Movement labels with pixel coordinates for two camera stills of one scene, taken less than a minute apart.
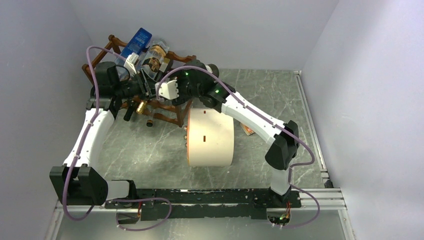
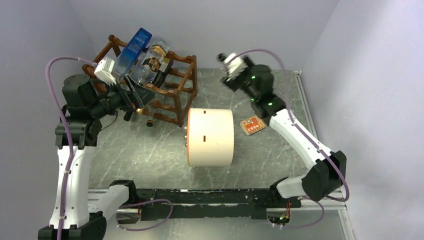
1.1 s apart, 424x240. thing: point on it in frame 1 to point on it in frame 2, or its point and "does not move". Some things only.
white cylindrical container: (210, 138) does not move
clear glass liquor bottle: (153, 58) does not move
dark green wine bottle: (212, 68) to (221, 57)
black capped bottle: (130, 110) does not move
